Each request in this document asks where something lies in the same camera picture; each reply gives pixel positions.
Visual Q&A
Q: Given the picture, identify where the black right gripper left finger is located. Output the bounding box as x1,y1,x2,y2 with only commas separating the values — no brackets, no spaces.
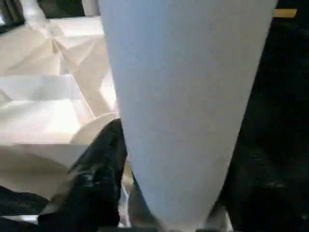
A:
38,118,128,232

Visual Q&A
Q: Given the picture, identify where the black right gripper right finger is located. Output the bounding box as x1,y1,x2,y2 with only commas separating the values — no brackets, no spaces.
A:
217,135,309,232

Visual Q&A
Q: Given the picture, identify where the white plastic table top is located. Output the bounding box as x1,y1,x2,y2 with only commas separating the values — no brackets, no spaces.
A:
0,16,133,228

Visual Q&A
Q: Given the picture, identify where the black mat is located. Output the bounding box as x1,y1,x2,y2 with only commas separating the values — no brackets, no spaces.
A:
0,0,309,232

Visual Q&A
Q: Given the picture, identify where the small tan tag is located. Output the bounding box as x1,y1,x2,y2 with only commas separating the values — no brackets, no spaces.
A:
274,8,298,18

